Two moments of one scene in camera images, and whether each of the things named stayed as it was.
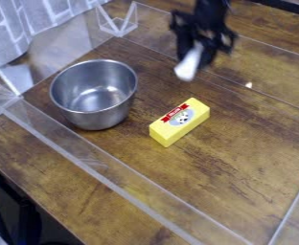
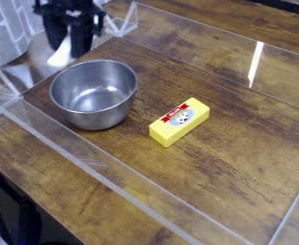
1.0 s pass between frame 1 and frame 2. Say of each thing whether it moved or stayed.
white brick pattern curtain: stayed
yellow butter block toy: stayed
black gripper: moved
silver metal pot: stayed
